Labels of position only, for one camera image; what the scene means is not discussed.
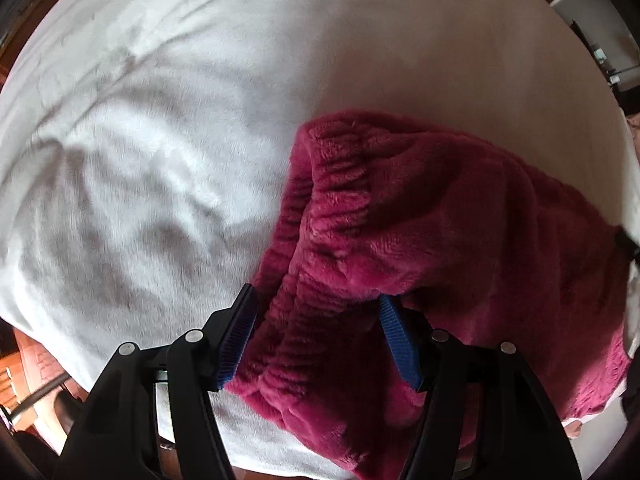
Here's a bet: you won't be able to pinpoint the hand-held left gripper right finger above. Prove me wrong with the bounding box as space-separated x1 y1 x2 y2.
377 294 583 480

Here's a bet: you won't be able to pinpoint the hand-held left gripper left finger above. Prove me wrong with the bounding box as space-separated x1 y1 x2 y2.
60 284 261 480

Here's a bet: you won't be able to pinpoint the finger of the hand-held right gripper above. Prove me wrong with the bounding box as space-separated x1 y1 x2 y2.
616 227 640 262

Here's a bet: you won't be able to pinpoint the red fluffy pants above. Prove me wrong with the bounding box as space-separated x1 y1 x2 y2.
224 112 632 480

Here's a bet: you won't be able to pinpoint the white duvet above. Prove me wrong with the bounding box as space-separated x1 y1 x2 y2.
0 0 640 478

